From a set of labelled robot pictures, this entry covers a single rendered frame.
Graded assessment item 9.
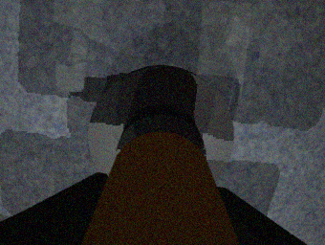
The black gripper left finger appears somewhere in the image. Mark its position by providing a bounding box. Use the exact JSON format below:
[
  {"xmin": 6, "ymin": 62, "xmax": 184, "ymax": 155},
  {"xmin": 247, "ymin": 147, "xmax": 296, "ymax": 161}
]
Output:
[{"xmin": 0, "ymin": 172, "xmax": 108, "ymax": 245}]

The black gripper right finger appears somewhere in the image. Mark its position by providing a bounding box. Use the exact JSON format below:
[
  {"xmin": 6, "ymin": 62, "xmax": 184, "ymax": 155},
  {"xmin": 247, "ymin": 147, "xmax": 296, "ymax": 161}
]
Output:
[{"xmin": 217, "ymin": 186, "xmax": 309, "ymax": 245}]

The orange knob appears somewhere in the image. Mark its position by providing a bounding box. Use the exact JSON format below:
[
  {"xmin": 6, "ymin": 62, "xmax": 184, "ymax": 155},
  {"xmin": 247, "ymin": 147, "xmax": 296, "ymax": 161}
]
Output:
[{"xmin": 81, "ymin": 131, "xmax": 240, "ymax": 245}]

